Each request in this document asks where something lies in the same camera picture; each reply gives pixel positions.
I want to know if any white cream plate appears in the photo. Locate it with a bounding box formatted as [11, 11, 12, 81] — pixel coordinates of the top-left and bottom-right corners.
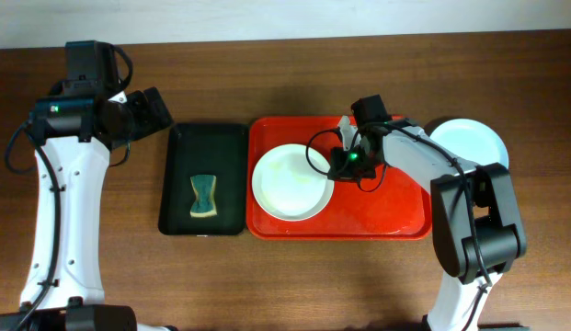
[251, 143, 335, 223]

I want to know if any light blue plate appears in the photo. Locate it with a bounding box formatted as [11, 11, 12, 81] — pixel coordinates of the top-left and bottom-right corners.
[430, 119, 509, 168]

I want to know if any green yellow sponge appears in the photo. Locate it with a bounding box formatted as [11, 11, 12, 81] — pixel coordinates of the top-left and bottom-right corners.
[190, 175, 217, 218]

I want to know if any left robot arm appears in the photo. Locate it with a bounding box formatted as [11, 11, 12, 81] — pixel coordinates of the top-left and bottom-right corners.
[0, 40, 173, 330]

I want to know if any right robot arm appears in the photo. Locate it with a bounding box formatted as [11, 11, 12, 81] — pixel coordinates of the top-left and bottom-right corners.
[326, 95, 527, 330]

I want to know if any black plastic tray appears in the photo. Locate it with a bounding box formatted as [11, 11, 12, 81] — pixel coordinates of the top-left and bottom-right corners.
[158, 123, 248, 235]

